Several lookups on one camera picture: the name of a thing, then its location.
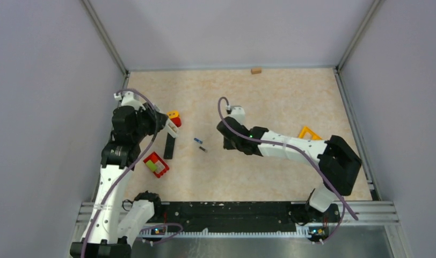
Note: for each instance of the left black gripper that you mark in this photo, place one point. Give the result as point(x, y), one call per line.
point(150, 112)

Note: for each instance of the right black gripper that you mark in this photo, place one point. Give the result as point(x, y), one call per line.
point(227, 145)

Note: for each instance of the white remote control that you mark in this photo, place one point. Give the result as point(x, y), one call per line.
point(171, 128)

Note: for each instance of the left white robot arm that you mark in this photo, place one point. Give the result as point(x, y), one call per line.
point(106, 235)

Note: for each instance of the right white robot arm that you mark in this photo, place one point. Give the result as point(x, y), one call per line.
point(334, 160)

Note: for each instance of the black remote control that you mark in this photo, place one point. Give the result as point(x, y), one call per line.
point(169, 147)

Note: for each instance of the red yellow toy block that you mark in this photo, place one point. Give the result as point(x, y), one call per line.
point(174, 116)

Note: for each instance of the green block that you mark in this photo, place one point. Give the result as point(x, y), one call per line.
point(151, 166)

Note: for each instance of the red toy basket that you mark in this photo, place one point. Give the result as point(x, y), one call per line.
point(156, 164)

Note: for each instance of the small wooden block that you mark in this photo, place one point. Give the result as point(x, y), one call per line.
point(256, 70)

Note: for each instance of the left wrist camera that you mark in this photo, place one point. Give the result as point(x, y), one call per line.
point(128, 98)

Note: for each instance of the yellow triangle frame toy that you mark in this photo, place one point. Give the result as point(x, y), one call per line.
point(307, 132)

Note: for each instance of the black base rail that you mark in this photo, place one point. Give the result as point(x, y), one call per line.
point(242, 217)

